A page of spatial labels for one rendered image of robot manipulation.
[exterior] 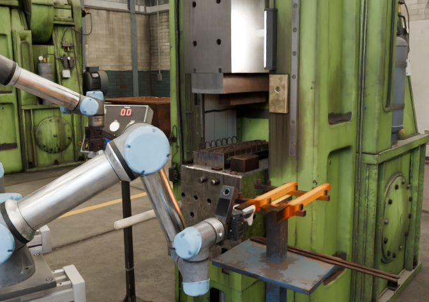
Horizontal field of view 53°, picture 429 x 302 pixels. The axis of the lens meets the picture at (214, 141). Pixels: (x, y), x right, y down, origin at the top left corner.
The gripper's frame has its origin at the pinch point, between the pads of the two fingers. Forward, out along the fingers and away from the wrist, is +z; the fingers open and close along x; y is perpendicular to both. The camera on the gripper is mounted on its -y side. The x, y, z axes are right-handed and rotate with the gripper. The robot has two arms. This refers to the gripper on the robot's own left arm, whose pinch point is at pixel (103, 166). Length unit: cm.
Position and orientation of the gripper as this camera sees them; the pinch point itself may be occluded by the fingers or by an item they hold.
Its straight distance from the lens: 208.0
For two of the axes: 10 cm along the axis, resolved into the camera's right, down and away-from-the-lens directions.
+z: 0.1, 9.9, 1.6
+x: 5.3, 1.3, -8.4
